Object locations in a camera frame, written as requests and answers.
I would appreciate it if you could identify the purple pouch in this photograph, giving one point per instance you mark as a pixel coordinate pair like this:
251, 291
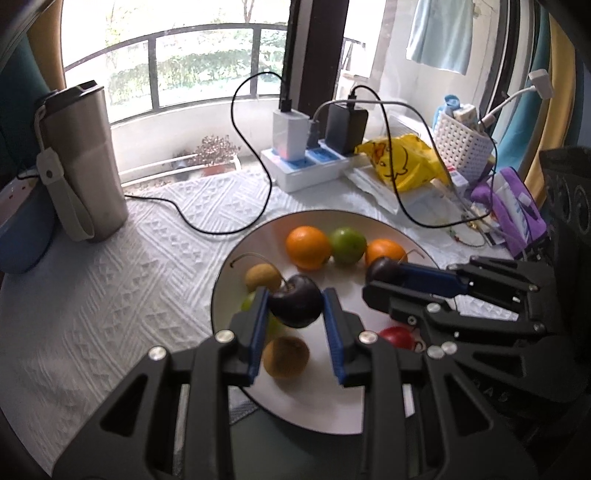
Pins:
512, 203

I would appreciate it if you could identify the dried potted plant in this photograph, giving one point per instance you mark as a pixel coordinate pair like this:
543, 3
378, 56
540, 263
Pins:
217, 150

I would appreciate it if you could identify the white plate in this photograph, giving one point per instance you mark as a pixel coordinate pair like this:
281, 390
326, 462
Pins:
323, 406

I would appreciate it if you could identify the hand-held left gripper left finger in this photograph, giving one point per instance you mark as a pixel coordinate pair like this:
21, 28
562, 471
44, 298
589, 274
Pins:
258, 332

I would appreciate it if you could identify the balcony railing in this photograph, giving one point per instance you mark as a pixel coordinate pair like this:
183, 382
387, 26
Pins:
152, 69

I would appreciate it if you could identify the white power strip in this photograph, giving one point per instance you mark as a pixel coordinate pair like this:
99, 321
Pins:
300, 173

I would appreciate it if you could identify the white textured tablecloth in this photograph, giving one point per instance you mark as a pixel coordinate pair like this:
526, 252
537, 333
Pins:
115, 300

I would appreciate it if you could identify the brown longan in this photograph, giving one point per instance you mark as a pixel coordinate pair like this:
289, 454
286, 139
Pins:
286, 355

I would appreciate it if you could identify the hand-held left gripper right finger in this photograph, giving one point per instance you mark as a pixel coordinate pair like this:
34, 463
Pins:
333, 332

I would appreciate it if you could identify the black charger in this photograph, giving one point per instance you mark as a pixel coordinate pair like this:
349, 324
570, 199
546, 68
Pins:
346, 129

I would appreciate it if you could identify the pale inner bowl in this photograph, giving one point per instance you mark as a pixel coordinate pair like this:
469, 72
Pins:
14, 191

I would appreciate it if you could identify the green round fruit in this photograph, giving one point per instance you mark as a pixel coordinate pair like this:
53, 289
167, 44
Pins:
248, 302
347, 244

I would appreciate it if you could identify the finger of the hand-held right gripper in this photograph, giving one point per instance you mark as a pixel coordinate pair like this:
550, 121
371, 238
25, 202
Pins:
397, 300
429, 279

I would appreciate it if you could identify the white perforated basket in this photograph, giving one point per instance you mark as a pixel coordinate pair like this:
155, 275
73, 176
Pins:
461, 147

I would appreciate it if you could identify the white desk lamp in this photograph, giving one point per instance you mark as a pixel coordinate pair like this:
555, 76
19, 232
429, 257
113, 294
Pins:
541, 83

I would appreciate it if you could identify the yellow and blue curtain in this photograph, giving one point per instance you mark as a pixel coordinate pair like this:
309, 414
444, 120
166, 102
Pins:
554, 92

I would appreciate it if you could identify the small red tomato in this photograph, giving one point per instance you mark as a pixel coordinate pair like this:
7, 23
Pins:
397, 337

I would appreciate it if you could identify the dark cherry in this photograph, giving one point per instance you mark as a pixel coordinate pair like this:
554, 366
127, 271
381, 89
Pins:
382, 271
295, 302

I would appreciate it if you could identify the round grey mat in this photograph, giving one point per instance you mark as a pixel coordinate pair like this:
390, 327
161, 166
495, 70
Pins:
277, 450

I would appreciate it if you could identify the pale blue hanging towel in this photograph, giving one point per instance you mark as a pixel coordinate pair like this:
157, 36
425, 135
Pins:
441, 37

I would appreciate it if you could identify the white charger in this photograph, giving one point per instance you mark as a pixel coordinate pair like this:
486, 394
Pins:
290, 134

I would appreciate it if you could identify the brown kiwi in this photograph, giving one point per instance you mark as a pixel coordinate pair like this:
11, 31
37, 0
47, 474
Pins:
263, 277

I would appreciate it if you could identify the yellow plastic bag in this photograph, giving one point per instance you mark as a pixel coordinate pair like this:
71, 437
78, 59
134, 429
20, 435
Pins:
406, 161

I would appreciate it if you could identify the orange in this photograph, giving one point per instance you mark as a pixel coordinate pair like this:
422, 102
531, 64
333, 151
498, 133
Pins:
385, 251
308, 247

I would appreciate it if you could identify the blue bowl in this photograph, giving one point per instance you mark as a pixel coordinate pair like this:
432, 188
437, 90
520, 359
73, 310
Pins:
23, 235

